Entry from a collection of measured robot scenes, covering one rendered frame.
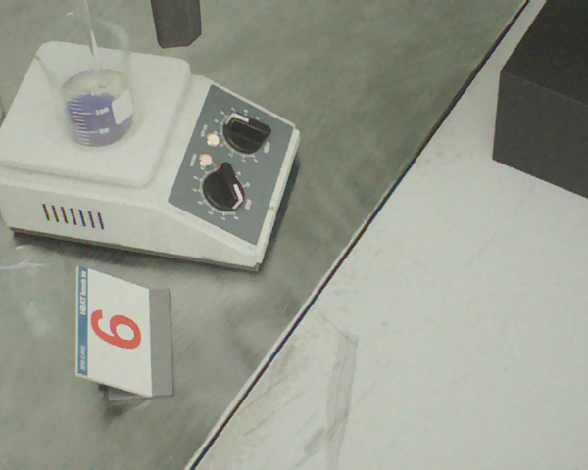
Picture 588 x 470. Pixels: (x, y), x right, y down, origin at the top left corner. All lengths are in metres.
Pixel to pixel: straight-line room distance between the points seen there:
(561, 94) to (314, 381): 0.27
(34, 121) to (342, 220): 0.24
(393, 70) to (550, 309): 0.26
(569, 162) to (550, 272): 0.09
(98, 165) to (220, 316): 0.14
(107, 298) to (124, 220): 0.06
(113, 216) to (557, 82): 0.33
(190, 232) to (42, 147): 0.12
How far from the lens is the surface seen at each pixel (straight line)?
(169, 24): 0.85
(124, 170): 1.00
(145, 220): 1.02
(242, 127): 1.05
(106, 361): 0.98
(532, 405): 0.98
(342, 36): 1.19
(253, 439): 0.96
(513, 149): 1.08
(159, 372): 0.99
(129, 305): 1.02
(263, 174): 1.05
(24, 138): 1.03
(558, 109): 1.03
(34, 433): 0.99
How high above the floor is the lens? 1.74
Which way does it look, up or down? 53 degrees down
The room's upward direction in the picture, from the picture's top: 5 degrees counter-clockwise
